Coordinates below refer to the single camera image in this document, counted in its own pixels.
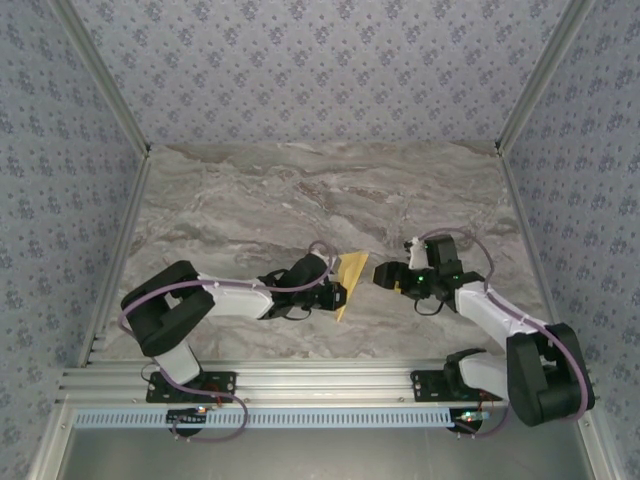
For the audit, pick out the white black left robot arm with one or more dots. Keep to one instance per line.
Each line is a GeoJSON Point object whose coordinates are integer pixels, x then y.
{"type": "Point", "coordinates": [160, 325]}

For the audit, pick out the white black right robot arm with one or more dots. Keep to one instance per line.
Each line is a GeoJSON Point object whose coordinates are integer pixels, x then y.
{"type": "Point", "coordinates": [540, 380]}

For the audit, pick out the aluminium front beam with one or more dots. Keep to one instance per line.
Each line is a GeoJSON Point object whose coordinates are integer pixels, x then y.
{"type": "Point", "coordinates": [325, 385]}

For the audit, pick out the black controller board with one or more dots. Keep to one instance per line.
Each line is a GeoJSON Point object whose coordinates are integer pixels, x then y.
{"type": "Point", "coordinates": [185, 416]}
{"type": "Point", "coordinates": [470, 416]}

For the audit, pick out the grey metal panel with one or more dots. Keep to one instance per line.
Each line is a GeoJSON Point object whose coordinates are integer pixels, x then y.
{"type": "Point", "coordinates": [325, 455]}

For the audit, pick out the aluminium side rail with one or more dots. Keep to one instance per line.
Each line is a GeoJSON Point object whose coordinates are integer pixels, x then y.
{"type": "Point", "coordinates": [530, 250]}
{"type": "Point", "coordinates": [120, 250]}

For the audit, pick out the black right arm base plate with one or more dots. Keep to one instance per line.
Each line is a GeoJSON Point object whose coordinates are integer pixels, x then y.
{"type": "Point", "coordinates": [425, 385]}

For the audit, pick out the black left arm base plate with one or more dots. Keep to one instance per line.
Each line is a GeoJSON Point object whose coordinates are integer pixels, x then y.
{"type": "Point", "coordinates": [225, 382]}

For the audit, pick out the aluminium corner post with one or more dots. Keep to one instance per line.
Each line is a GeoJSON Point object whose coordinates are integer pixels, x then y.
{"type": "Point", "coordinates": [540, 75]}
{"type": "Point", "coordinates": [105, 75]}

